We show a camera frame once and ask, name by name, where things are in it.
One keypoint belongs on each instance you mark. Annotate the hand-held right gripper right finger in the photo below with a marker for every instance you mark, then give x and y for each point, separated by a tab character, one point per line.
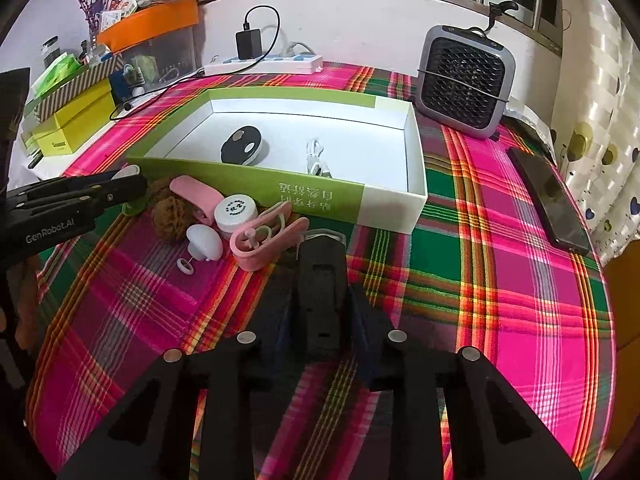
365	340

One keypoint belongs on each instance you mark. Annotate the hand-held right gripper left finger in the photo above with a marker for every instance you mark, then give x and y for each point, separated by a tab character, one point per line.
283	340

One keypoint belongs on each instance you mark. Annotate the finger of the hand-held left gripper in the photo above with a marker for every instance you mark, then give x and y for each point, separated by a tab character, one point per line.
75	182
115	195

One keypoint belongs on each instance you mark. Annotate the green and white suction holder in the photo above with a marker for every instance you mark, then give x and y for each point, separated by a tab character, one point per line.
133	208

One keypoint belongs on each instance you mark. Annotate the black rectangular device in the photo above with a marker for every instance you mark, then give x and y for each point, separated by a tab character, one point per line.
320	300

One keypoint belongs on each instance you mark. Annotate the pink oblong case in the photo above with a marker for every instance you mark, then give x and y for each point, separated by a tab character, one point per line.
195	195

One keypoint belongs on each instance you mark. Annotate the pink plastic gadget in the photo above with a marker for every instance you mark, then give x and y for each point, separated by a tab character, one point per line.
260	250

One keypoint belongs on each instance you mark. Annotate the white dome-shaped gadget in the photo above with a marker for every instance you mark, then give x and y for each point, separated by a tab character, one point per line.
205	242

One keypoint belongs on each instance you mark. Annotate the green and white cardboard box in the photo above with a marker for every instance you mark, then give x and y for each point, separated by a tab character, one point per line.
225	185

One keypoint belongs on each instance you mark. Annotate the white round jar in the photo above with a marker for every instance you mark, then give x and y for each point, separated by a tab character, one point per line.
235	212

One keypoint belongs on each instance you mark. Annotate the black oval remote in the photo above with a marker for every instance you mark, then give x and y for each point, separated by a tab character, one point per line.
240	147

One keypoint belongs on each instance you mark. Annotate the yellow cardboard box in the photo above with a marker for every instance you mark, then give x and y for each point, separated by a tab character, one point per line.
80	115

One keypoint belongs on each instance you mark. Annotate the striped cardboard box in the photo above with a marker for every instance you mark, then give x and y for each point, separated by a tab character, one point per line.
75	85

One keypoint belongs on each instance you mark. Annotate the green tissue packet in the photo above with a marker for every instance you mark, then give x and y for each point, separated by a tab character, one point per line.
55	72

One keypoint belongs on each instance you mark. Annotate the dark lidded jar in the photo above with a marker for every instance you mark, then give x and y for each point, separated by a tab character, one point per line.
50	51

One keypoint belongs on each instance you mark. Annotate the pink plaid tablecloth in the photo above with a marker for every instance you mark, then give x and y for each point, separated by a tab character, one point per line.
500	310

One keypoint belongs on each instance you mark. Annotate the clear container with orange lid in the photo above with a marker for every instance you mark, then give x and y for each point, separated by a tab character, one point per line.
150	22

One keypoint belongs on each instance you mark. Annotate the colourful card packets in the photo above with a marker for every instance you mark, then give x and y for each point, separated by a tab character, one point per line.
117	10

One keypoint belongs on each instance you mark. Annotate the white power strip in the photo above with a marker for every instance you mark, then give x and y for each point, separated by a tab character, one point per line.
260	65

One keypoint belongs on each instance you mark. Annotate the black charger adapter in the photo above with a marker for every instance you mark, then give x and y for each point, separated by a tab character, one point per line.
248	44

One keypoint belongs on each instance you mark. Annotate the black smartphone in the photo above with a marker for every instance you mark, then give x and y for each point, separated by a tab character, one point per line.
550	200

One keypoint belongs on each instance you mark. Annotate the grey fan heater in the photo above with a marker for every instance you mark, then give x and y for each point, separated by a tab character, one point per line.
465	80

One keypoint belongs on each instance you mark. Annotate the patterned white curtain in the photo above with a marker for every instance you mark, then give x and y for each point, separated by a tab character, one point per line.
600	110

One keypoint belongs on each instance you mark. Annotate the black bent bracket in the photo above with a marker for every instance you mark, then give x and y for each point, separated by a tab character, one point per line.
505	8

